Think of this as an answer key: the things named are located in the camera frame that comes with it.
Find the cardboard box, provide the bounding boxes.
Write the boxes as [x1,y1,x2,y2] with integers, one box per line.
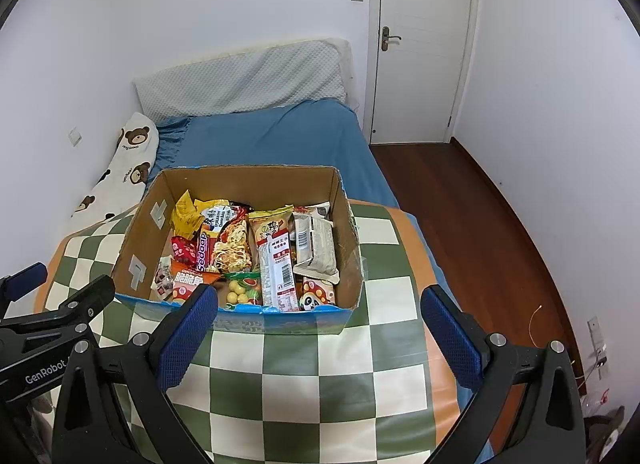
[111,165,364,335]

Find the green candy packet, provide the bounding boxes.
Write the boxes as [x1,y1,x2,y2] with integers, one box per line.
[220,271,263,309]

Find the brown soft item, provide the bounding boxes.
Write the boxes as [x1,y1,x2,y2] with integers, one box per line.
[584,405,626,464]

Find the grey pillow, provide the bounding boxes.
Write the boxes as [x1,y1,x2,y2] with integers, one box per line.
[132,36,353,122]

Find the green white checkered blanket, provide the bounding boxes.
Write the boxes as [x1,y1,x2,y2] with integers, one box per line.
[35,199,463,464]

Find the grey white snack packet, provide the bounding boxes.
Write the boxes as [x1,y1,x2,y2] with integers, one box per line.
[292,211,341,285]

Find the small white brown packet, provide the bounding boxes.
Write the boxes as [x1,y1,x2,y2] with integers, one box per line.
[150,256,174,302]

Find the beige cartoon snack packet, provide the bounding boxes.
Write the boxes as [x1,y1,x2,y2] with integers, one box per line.
[248,205,296,249]

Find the blue bedsheet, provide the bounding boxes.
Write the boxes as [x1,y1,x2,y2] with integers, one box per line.
[150,98,476,410]

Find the yellow snack bag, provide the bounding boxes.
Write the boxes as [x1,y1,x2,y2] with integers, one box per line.
[171,190,207,239]

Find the long white red packet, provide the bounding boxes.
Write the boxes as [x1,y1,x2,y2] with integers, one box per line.
[257,236,301,313]

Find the white bear print pillow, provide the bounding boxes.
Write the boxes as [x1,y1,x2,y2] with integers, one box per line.
[70,112,161,219]

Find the thin white cable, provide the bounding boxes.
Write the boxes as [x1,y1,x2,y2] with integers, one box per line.
[530,305,545,347]

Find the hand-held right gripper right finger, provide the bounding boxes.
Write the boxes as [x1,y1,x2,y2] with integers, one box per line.
[420,285,588,464]

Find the panda print snack packet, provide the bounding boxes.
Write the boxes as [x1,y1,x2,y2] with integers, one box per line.
[295,278,337,312]

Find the orange snack packet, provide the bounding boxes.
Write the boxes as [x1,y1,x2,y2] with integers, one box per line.
[170,259,221,305]

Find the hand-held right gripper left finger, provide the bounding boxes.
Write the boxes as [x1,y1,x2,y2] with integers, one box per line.
[50,284,221,464]

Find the red snack packet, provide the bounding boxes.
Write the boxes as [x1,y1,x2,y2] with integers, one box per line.
[171,235,202,265]

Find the yellow red noodle packet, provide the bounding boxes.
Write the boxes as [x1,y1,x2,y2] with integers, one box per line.
[197,200,253,273]

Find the white door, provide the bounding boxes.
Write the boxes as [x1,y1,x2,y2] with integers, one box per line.
[369,0,475,145]

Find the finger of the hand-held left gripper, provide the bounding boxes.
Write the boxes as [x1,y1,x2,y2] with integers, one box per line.
[0,262,49,317]
[50,274,117,331]

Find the wall outlet with plugs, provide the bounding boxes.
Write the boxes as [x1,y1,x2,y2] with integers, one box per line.
[586,316,611,380]

